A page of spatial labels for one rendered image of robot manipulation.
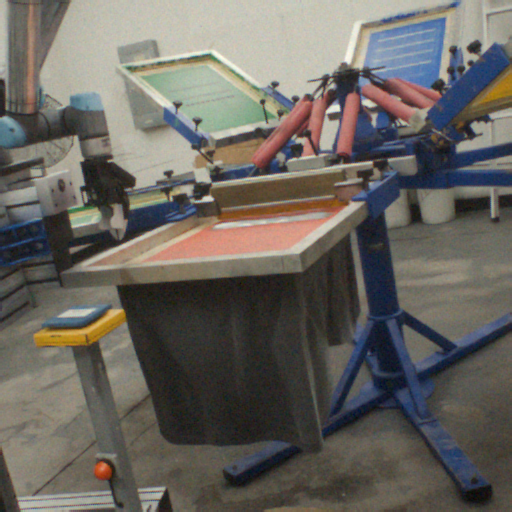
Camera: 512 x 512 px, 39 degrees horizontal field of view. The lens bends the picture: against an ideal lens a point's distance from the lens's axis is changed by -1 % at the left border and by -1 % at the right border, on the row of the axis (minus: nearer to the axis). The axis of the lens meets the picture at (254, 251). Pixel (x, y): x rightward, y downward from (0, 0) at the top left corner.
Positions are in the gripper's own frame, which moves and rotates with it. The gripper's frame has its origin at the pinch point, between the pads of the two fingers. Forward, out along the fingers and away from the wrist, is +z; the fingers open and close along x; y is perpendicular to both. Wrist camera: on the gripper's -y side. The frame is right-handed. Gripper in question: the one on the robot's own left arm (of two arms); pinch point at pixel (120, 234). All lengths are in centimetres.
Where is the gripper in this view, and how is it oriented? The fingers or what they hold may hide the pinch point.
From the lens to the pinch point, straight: 182.6
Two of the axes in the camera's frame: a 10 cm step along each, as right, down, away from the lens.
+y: -4.0, 2.4, -8.8
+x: 9.0, -0.8, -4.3
